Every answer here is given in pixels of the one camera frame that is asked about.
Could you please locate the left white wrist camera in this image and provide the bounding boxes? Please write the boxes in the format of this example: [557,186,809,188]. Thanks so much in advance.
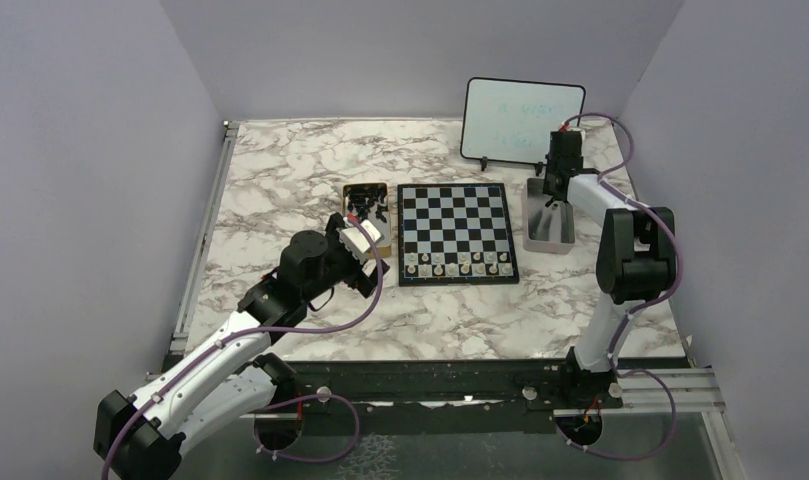
[338,220,384,264]

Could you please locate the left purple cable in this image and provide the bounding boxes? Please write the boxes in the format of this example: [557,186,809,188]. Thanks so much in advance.
[100,213,385,480]

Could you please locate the black chess pieces pile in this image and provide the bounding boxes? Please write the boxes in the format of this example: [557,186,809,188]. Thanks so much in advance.
[343,184,389,223]

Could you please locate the small whiteboard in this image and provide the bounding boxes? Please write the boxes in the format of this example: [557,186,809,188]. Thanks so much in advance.
[459,77,586,167]

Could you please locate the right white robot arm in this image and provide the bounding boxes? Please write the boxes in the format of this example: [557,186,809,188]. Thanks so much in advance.
[543,127,678,407]

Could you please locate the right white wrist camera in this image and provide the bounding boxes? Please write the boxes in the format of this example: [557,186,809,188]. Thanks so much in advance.
[568,127,586,139]

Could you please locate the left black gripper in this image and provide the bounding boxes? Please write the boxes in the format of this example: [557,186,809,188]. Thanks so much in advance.
[303,214,390,303]

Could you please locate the black white chessboard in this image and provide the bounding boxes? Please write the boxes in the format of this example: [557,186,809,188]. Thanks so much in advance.
[397,183,520,287]

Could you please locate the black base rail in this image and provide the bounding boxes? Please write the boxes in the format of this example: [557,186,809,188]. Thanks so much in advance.
[162,357,723,439]

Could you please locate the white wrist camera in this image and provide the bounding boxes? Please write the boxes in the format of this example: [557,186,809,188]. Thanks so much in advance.
[338,220,384,264]
[568,127,586,139]

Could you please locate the lilac tin tray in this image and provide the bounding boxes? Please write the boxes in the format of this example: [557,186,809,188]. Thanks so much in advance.
[522,178,576,255]

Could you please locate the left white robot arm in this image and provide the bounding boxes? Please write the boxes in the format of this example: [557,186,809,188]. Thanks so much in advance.
[94,213,388,479]

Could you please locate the yellow tin tray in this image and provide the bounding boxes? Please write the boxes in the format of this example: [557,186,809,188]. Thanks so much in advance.
[342,182,393,258]

